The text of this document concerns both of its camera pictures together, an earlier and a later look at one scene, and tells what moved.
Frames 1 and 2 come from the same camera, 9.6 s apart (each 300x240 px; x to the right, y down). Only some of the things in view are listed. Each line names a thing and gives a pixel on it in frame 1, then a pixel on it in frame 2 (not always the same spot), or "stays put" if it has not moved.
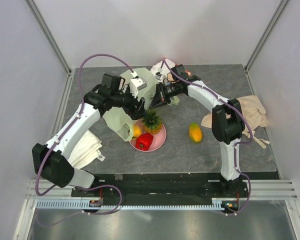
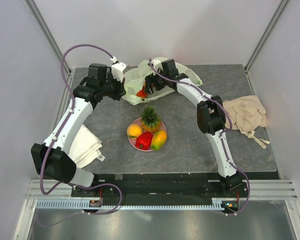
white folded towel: (87, 151) stays put
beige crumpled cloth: (255, 116) stays put
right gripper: (158, 100) to (149, 80)
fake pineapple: (152, 123) stays put
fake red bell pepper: (144, 141) stays put
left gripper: (135, 113) to (121, 90)
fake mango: (195, 132) to (158, 139)
